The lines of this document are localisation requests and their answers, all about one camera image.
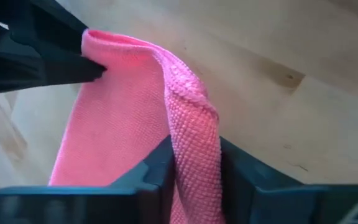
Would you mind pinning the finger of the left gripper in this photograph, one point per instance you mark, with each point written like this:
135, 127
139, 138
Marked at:
57, 70
54, 21

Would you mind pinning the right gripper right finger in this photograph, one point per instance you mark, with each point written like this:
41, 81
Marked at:
291, 205

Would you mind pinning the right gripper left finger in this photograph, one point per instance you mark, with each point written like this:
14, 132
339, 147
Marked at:
89, 205

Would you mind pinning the pink microfiber towel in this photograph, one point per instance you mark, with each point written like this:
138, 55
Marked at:
129, 124

